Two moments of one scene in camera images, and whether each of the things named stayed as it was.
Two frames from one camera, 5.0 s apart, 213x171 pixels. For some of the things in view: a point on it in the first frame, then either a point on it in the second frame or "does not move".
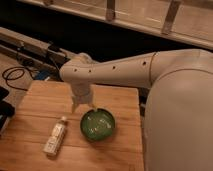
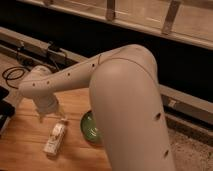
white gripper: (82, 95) to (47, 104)
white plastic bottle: (55, 137) does not move
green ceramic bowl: (99, 124) does not move
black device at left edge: (6, 108) does not move
